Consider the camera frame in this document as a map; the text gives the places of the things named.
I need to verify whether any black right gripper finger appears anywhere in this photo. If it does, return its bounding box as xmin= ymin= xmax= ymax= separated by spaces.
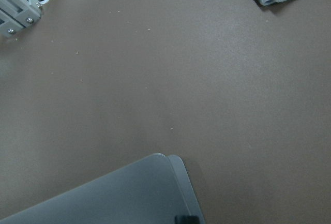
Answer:
xmin=187 ymin=215 xmax=200 ymax=224
xmin=174 ymin=215 xmax=187 ymax=224

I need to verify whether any grey laptop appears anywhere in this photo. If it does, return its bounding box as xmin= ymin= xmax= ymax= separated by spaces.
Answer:
xmin=2 ymin=153 xmax=205 ymax=223

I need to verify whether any aluminium frame post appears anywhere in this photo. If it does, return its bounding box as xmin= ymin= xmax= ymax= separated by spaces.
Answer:
xmin=1 ymin=0 xmax=42 ymax=37

